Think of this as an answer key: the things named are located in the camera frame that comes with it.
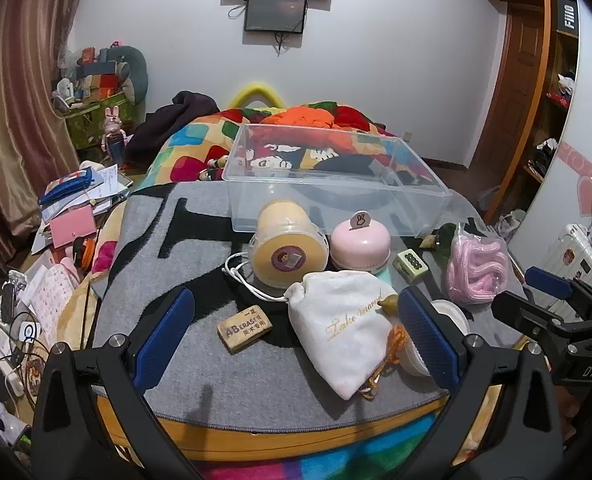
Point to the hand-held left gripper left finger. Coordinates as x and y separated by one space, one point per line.
168 332

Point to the cream mahjong tile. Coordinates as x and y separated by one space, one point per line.
410 262

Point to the orange and black tool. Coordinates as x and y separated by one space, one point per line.
83 252

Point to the white power strip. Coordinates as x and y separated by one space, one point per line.
6 375

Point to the stack of colourful boxes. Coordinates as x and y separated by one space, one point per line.
101 80

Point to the wooden wardrobe shelf unit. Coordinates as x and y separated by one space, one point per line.
551 35

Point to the yellow round lidded container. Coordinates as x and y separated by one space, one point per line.
286 240

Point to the pink round container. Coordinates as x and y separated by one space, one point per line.
361 245

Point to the beige spiral seashell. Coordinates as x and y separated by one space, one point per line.
428 242

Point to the white bag on floor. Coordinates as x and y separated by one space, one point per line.
511 222

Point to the white ribbed suitcase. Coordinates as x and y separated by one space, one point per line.
576 250

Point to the dark clothes pile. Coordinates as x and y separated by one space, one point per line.
545 155

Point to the pink bunny water bottle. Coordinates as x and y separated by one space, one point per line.
115 142

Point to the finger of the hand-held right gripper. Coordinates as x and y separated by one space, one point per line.
518 312
548 281

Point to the small black wall monitor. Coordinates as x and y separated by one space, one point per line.
275 12

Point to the green patterned storage box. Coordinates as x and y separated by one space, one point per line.
88 122

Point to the brown wooden door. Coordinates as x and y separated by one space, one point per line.
521 85

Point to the orange cloth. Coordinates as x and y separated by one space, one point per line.
301 117

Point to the grey plush pillow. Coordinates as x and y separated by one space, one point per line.
138 67

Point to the white curved panel with hearts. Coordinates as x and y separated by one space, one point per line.
591 125

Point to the dark purple cloth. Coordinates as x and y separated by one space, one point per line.
166 130

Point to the blue pencil case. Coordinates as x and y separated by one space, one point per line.
68 187

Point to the brown striped curtain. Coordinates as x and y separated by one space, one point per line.
16 110

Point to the grey and black mat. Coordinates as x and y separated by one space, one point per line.
256 385

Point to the white plastic bag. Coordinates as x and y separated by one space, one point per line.
567 85

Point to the white charger with round logo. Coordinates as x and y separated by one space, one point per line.
27 331

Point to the worn beige eraser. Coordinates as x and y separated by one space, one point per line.
243 330

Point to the pink wallet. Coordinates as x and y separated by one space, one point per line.
73 227

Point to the pile of white papers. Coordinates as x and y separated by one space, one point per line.
107 180

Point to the patterned white notebook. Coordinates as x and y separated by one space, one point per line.
51 295

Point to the clear plastic storage bin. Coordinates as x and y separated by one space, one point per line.
356 200

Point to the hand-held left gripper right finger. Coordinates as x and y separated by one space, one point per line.
428 340

